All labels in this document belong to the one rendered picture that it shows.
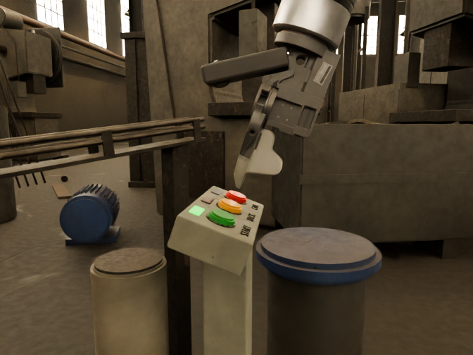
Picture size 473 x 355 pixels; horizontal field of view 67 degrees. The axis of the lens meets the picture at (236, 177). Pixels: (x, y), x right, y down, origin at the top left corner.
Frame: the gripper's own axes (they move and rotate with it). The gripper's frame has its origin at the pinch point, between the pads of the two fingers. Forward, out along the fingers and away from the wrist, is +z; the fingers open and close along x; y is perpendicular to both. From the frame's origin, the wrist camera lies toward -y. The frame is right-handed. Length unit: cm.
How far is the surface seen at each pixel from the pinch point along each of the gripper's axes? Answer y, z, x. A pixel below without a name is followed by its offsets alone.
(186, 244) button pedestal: -2.8, 10.1, -4.6
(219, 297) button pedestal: 3.9, 19.4, 2.3
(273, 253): 12.0, 20.6, 33.7
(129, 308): -8.1, 24.1, -2.2
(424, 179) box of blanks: 82, -6, 149
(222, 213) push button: -0.1, 5.7, -0.3
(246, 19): -42, -59, 176
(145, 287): -7.2, 20.9, -0.8
